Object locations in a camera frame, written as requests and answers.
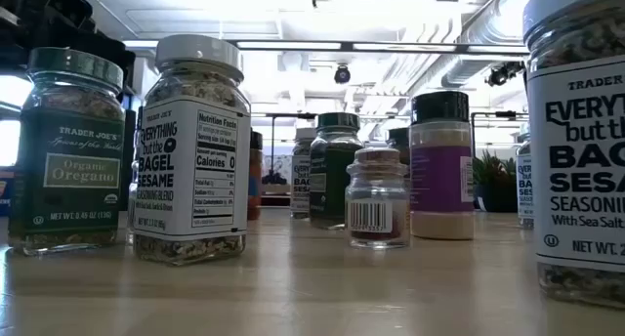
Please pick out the white wall poster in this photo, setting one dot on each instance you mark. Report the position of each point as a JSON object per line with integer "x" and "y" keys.
{"x": 280, "y": 167}

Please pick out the black toaster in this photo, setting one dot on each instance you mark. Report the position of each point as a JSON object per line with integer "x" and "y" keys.
{"x": 131, "y": 136}

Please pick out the red spice bottle black lid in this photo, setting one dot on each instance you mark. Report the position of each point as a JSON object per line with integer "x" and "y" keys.
{"x": 255, "y": 180}

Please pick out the purple-label bottle black lid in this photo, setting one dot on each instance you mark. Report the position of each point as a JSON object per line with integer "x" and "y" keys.
{"x": 442, "y": 180}

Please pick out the ceiling strip light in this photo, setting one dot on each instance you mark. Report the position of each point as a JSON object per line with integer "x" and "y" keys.
{"x": 139, "y": 43}
{"x": 405, "y": 47}
{"x": 288, "y": 45}
{"x": 493, "y": 49}

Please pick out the small potted succulent plant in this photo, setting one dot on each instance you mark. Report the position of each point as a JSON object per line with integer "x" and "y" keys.
{"x": 493, "y": 180}

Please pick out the silver ventilation duct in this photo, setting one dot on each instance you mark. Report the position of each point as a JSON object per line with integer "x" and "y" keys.
{"x": 488, "y": 28}

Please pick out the blue plastic wrap box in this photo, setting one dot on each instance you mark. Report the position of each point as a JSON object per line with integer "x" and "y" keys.
{"x": 4, "y": 189}

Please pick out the black round ceiling fixture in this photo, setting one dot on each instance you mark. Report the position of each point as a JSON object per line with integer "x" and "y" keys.
{"x": 342, "y": 74}

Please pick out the black track spotlight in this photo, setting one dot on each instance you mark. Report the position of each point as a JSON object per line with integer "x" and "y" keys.
{"x": 503, "y": 72}

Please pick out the white-lid bagel seasoning jar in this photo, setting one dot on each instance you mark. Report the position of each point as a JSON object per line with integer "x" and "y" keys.
{"x": 525, "y": 180}
{"x": 300, "y": 180}
{"x": 190, "y": 180}
{"x": 581, "y": 155}

